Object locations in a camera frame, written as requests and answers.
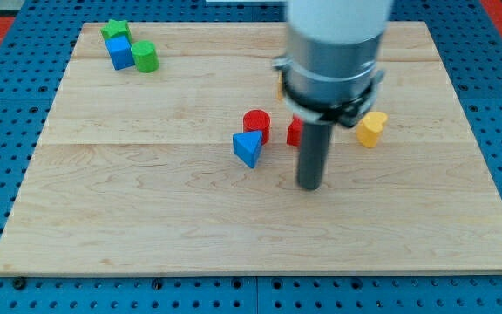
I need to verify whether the yellow block behind arm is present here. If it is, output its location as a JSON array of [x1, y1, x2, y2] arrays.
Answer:
[[276, 72, 284, 101]]

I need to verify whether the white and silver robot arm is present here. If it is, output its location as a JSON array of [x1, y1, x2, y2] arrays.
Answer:
[[272, 0, 393, 128]]

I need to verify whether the red star block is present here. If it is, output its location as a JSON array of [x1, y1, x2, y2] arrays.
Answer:
[[286, 115, 303, 147]]

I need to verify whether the yellow heart block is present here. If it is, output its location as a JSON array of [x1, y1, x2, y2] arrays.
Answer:
[[356, 112, 388, 148]]

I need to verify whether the green star block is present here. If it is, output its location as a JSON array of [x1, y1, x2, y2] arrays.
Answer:
[[100, 19, 132, 44]]

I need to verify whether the blue triangle block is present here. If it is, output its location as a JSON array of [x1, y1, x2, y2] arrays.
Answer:
[[232, 131, 262, 168]]

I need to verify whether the red cylinder block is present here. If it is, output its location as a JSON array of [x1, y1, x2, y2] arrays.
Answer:
[[242, 109, 271, 145]]

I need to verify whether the light wooden board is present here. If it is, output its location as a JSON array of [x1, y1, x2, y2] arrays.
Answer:
[[0, 22, 502, 277]]

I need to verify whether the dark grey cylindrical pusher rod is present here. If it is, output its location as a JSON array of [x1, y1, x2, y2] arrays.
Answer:
[[296, 123, 333, 190]]

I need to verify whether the green cylinder block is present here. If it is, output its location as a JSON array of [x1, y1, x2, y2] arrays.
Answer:
[[131, 40, 159, 73]]

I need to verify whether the blue cube block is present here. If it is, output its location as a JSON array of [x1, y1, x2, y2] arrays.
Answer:
[[105, 36, 135, 71]]

